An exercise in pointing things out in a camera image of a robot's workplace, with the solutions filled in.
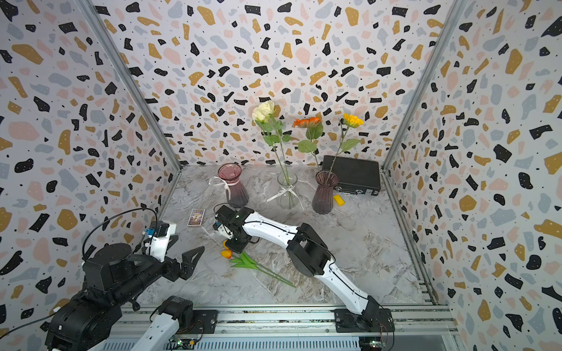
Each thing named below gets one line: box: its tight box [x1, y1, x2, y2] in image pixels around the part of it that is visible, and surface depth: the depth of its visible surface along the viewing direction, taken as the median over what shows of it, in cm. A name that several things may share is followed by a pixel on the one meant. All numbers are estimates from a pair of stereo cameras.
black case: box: [321, 155, 382, 196], surface depth 120 cm
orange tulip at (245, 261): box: [220, 250, 297, 289], surface depth 89 cm
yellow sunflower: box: [326, 113, 365, 185], surface depth 87 cm
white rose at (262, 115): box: [251, 100, 292, 209], surface depth 94 cm
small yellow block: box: [332, 194, 346, 207], surface depth 108 cm
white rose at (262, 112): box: [252, 100, 292, 209], surface depth 94 cm
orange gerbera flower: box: [292, 117, 325, 172], surface depth 85 cm
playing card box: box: [186, 208, 206, 226], surface depth 102 cm
